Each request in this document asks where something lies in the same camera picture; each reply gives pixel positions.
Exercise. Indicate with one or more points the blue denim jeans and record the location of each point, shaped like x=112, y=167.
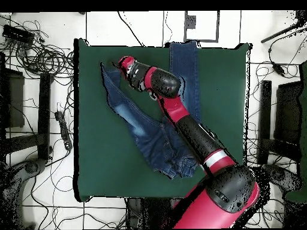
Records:
x=153, y=139

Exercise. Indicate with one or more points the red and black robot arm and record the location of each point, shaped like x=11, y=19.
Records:
x=199, y=143

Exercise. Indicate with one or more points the dark flat panel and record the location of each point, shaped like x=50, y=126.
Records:
x=287, y=107
x=16, y=100

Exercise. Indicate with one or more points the grey floor plate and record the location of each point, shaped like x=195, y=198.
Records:
x=190, y=22

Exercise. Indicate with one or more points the black power strip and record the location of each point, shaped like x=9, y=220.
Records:
x=63, y=129

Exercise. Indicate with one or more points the black upright bar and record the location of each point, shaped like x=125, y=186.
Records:
x=265, y=119
x=44, y=115

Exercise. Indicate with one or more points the dark green table cloth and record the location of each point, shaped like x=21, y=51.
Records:
x=100, y=163

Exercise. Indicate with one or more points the black box device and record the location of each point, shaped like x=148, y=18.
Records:
x=18, y=33

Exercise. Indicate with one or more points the black slanted crossbar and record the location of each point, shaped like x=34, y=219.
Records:
x=21, y=143

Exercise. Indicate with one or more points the black stand base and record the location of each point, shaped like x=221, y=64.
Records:
x=33, y=166
x=278, y=175

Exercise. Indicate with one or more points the black power adapter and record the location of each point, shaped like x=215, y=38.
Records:
x=278, y=68

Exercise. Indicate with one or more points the black tripod leg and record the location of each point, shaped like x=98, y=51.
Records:
x=278, y=34

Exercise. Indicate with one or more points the green cloth sheet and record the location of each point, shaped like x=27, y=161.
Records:
x=304, y=119

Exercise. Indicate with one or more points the grey rectangular floor frame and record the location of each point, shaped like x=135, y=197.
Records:
x=217, y=26

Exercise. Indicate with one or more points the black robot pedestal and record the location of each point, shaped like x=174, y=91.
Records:
x=148, y=213

